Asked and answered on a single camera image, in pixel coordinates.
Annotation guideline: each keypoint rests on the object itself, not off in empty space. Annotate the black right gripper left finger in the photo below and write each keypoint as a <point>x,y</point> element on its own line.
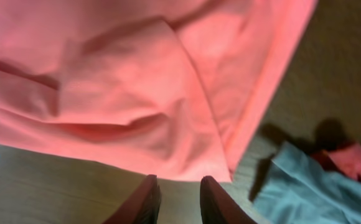
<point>141,207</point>

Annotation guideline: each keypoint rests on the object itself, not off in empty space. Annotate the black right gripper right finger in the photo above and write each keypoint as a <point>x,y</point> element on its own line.
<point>217,207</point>

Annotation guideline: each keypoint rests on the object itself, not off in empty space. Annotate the grey t-shirt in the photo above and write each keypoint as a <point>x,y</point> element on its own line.
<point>297,189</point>

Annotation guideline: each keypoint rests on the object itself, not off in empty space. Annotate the salmon pink t-shirt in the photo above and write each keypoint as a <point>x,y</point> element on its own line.
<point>171,88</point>

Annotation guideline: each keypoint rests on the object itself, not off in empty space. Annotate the red printed t-shirt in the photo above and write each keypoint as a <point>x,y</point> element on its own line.
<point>346,160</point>

